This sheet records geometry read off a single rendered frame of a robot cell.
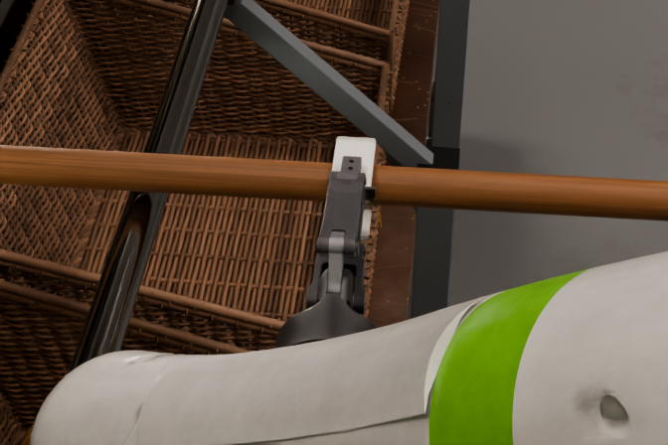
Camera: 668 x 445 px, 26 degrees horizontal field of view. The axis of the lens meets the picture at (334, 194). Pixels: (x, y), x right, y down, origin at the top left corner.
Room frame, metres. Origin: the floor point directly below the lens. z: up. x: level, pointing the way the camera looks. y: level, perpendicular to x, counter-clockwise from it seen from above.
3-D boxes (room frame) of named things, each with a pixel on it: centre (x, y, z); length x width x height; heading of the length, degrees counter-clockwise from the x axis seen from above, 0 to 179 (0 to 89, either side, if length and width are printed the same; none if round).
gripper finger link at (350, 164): (0.81, -0.01, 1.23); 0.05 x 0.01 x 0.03; 175
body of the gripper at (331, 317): (0.68, 0.00, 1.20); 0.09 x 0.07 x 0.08; 175
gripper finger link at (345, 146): (0.84, -0.01, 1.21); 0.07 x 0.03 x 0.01; 175
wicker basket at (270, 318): (1.41, 0.18, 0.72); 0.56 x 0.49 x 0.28; 174
